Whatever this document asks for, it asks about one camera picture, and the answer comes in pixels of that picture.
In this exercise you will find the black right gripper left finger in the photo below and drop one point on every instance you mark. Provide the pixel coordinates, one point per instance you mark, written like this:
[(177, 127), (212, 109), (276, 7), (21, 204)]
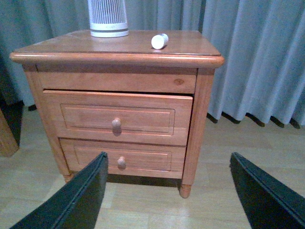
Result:
[(76, 205)]

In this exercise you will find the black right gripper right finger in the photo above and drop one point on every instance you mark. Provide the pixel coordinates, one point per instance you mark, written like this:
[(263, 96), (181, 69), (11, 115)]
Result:
[(267, 202)]

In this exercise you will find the wooden drawer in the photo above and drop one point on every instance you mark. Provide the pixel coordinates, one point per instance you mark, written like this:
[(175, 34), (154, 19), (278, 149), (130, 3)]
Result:
[(120, 117), (127, 158)]

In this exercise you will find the white cylindrical air purifier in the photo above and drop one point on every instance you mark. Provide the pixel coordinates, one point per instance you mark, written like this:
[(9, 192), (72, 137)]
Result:
[(108, 18)]

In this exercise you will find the wooden bed frame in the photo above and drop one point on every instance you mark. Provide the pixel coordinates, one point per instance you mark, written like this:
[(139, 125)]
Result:
[(8, 144)]

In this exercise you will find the white medicine bottle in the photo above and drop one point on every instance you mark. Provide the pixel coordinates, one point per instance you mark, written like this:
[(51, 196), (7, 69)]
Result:
[(159, 41)]

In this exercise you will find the grey-blue curtain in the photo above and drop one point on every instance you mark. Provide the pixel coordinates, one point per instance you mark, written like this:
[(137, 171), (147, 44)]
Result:
[(262, 41)]

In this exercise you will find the wooden nightstand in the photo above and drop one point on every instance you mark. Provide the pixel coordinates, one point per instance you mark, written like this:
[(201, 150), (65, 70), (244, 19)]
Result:
[(78, 61)]

